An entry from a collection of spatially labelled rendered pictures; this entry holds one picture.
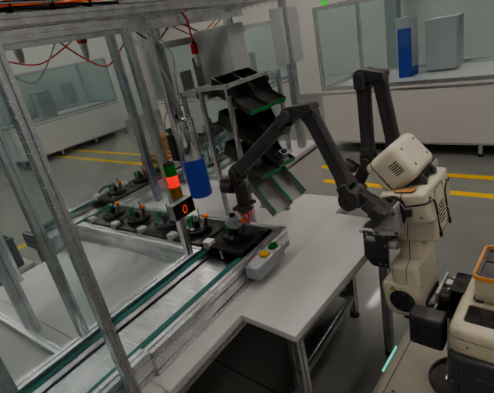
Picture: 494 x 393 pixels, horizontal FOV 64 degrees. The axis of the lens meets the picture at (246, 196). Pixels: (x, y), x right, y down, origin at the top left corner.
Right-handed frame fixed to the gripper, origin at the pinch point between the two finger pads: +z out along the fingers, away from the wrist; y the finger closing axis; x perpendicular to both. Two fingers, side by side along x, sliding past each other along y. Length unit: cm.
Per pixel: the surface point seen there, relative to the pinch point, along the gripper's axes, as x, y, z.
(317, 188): -56, -171, 60
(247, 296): 12.4, 25.6, 20.5
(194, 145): -81, -59, -19
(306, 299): 36.0, 18.5, 21.1
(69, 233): 13, 84, -41
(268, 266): 15.7, 12.2, 13.4
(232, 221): -7.6, 2.3, -0.4
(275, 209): -1.1, -24.2, 5.4
